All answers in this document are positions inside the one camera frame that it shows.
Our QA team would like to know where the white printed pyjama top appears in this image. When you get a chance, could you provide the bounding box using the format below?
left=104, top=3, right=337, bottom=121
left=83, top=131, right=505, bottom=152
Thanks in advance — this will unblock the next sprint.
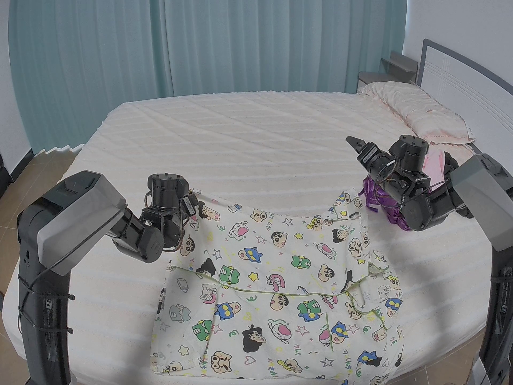
left=150, top=187, right=405, bottom=385

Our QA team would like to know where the cream pillow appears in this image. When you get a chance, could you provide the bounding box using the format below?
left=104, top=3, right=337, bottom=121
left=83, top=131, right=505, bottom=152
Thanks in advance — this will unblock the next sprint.
left=357, top=80, right=477, bottom=146

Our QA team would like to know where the bed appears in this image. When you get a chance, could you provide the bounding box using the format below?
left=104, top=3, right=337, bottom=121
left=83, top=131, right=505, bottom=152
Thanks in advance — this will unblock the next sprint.
left=0, top=38, right=513, bottom=385

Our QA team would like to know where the black garment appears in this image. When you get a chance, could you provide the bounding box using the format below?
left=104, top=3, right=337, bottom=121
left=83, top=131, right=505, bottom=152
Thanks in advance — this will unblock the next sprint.
left=443, top=151, right=461, bottom=183

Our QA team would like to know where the grey bedside table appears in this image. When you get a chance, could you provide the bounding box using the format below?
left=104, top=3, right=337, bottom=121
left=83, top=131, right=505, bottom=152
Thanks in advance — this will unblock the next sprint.
left=358, top=51, right=419, bottom=94

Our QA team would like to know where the purple satin garment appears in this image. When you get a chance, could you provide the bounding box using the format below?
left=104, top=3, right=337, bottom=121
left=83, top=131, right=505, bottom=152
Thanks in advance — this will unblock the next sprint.
left=359, top=177, right=413, bottom=232

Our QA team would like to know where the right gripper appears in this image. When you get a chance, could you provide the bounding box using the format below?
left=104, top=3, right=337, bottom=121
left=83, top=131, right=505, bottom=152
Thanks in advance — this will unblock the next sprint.
left=347, top=136, right=397, bottom=183

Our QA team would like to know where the pink garment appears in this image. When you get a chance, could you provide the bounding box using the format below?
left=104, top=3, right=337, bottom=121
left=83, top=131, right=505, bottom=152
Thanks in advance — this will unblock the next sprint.
left=421, top=143, right=451, bottom=192

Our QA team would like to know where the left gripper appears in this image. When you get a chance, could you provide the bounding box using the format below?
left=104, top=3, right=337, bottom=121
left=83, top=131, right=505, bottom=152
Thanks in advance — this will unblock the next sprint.
left=182, top=191, right=200, bottom=220

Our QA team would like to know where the blue-green curtain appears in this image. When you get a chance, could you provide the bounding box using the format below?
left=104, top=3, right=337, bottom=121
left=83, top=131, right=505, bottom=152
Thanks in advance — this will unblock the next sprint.
left=160, top=0, right=408, bottom=98
left=8, top=0, right=176, bottom=156

